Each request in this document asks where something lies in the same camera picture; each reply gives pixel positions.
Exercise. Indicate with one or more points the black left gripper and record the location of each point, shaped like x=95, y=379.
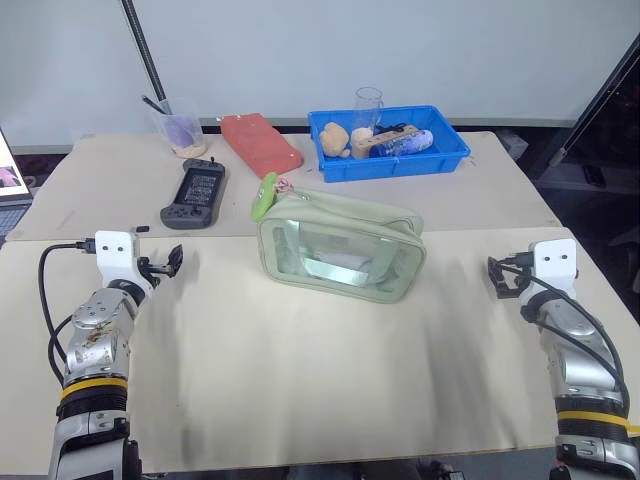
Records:
x=148, y=272

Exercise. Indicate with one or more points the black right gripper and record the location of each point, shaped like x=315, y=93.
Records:
x=520, y=280

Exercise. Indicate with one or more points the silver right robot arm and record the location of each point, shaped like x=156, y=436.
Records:
x=580, y=345

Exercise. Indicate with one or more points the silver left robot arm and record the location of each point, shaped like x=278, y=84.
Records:
x=97, y=330

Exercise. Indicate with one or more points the red pencil case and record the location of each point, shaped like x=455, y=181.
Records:
x=260, y=142

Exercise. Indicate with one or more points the green transparent pouch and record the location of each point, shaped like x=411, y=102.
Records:
x=340, y=250

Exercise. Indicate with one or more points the black handheld game console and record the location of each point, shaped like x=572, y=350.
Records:
x=195, y=194

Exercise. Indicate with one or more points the green zipper charm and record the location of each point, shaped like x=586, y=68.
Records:
x=263, y=196

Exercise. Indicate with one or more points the clear plastic cup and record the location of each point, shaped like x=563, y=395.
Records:
x=180, y=131

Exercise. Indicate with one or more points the grey box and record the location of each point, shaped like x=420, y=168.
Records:
x=515, y=144

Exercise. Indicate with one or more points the black stirring stick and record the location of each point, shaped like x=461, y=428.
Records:
x=156, y=106

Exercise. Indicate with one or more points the blue plastic bin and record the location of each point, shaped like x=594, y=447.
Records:
x=395, y=157

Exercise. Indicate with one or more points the open laptop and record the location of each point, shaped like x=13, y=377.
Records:
x=11, y=180

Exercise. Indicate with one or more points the wooden block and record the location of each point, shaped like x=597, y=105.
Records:
x=382, y=141

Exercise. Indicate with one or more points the cream round ball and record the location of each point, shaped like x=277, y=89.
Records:
x=361, y=134

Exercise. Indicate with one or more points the brown plush bear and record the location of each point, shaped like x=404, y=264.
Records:
x=334, y=139

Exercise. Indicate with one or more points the black pole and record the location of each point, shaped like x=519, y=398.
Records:
x=146, y=52

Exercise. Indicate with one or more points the clear drinking glass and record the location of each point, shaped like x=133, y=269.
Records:
x=368, y=111

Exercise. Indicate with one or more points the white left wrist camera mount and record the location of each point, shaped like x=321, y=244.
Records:
x=116, y=252

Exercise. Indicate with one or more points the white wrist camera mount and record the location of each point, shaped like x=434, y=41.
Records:
x=555, y=262
x=116, y=252

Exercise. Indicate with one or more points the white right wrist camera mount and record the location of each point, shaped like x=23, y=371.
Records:
x=555, y=262

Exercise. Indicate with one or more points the black metal stand frame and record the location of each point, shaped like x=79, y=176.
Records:
x=600, y=95

